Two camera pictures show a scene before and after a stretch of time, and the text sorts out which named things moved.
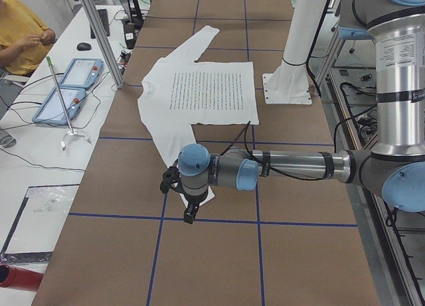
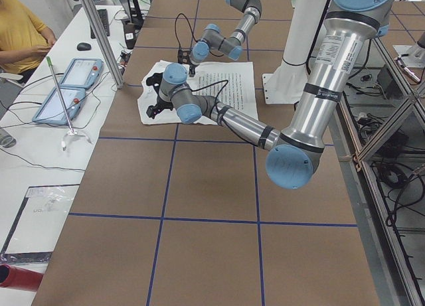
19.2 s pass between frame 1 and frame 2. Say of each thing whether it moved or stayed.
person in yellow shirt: stayed
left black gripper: moved
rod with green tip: stayed
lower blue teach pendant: stayed
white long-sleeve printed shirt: moved
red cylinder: stayed
